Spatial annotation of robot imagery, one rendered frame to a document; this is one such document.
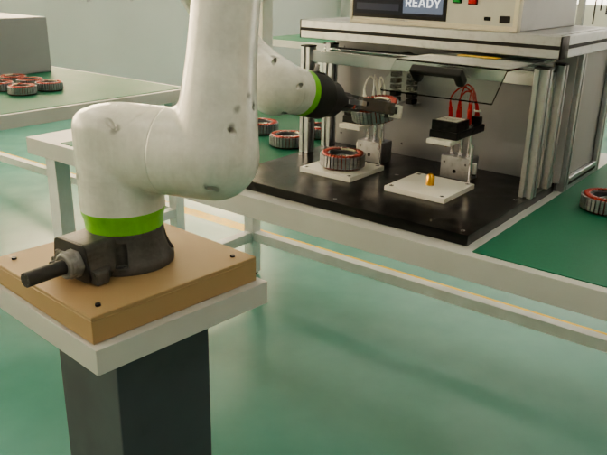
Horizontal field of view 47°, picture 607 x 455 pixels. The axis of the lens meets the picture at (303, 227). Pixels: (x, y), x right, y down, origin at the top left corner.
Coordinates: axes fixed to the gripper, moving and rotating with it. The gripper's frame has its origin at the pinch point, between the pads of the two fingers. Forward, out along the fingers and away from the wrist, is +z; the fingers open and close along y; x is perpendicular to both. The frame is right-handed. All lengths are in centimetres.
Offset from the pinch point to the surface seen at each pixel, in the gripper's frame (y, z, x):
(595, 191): -44, 27, 11
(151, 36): 470, 298, -68
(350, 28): 15.4, 6.7, -19.5
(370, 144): 10.3, 16.0, 8.0
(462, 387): -3, 69, 79
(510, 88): -20.2, 26.0, -9.8
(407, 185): -10.5, 2.3, 16.0
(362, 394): 19, 45, 84
